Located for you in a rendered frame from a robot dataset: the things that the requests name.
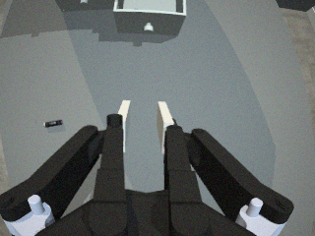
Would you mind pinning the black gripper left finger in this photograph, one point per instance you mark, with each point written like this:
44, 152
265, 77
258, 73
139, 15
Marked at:
43, 198

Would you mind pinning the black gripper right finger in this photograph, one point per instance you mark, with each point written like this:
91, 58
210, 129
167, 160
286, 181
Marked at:
239, 194

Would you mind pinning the grey drawer front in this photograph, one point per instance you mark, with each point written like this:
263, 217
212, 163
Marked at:
81, 4
167, 19

